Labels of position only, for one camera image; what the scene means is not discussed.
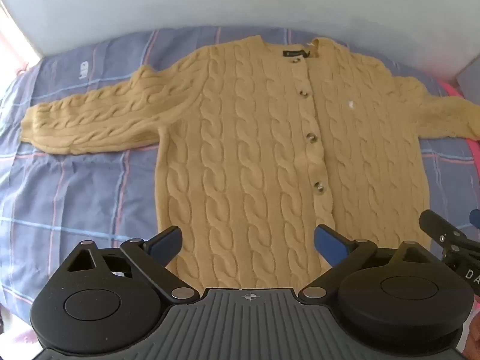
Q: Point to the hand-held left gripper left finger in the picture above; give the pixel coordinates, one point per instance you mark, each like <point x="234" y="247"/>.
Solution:
<point x="165" y="245"/>

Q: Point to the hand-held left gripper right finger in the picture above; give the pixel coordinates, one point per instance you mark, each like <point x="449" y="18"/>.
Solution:
<point x="330" y="245"/>

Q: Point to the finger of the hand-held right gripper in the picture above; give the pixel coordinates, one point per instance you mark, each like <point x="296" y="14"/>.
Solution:
<point x="440" y="228"/>
<point x="475" y="219"/>

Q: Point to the blue plaid bed sheet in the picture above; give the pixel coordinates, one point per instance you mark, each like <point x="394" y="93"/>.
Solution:
<point x="75" y="195"/>

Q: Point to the pale pink cloth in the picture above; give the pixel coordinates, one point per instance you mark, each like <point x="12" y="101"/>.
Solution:
<point x="18" y="339"/>

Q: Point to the bright window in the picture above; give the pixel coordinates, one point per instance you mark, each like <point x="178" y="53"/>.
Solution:
<point x="17" y="33"/>

